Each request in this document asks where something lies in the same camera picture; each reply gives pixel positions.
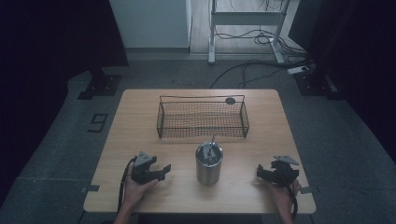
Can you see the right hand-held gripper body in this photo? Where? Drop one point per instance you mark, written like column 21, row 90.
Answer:
column 283, row 174

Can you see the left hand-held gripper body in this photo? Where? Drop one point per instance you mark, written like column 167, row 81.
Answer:
column 144, row 171

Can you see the stainless steel tumbler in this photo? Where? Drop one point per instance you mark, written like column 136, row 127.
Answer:
column 208, row 171

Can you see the person's right hand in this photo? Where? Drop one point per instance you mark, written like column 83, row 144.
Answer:
column 281, row 196

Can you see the person's left hand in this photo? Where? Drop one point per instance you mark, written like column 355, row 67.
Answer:
column 135, row 191

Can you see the grey tape piece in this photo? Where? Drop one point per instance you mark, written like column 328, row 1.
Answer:
column 306, row 190
column 91, row 188

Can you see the metal utensil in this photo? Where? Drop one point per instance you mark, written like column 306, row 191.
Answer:
column 213, row 151

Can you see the black round table grommet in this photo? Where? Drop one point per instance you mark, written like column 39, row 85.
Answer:
column 230, row 100

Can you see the black stand base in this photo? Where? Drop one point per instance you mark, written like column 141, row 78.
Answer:
column 101, row 85
column 314, row 84

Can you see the white power strip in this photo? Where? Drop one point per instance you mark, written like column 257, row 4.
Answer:
column 298, row 70

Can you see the dark curtain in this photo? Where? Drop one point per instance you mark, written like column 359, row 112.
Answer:
column 358, row 46
column 46, row 46

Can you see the white partition panel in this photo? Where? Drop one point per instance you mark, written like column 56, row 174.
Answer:
column 149, row 21

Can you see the white metal desk frame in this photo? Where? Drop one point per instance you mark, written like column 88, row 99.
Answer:
column 246, row 18

